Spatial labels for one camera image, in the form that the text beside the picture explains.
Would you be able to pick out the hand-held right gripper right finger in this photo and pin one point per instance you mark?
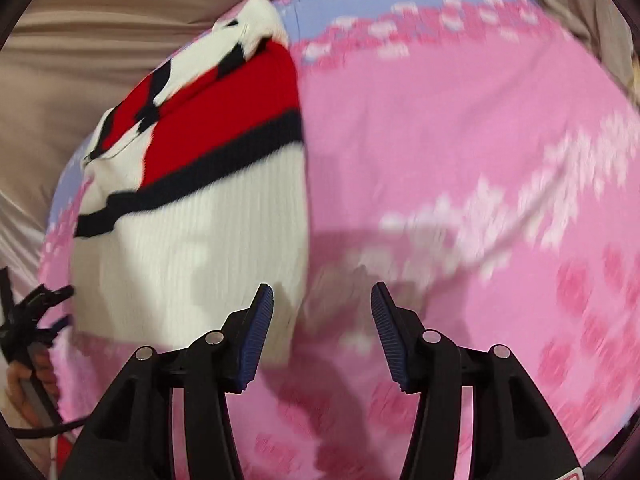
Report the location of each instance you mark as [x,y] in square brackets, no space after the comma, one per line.
[386,330]

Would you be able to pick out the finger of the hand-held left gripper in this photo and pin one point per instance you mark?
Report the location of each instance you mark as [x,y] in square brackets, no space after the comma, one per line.
[52,329]
[50,296]

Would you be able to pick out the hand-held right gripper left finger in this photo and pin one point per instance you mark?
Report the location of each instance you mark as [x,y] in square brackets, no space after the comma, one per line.
[259,330]

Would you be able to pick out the white red navy striped sweater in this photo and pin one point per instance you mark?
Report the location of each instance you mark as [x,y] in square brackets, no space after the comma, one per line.
[200,240]

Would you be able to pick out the person's left hand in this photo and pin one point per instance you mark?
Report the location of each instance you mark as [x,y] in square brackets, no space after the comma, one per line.
[17,382]

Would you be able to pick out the pink printed blanket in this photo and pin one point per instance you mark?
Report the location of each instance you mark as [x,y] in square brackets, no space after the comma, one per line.
[450,185]

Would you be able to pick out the beige bed sheet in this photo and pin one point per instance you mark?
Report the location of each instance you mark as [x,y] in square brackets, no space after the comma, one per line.
[100,35]

